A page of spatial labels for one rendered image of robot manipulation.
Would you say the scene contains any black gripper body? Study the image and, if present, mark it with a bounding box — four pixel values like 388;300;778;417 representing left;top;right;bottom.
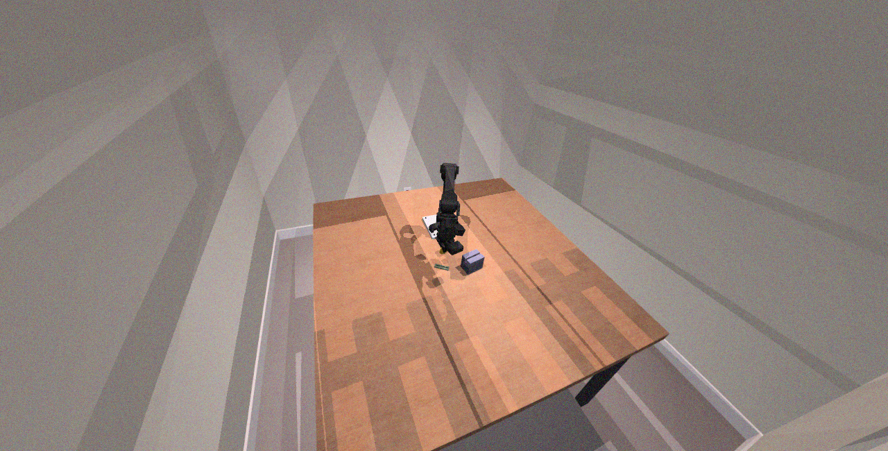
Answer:
429;222;463;255

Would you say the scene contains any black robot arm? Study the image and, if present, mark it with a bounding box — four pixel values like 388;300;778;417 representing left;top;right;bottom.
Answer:
436;163;466;241

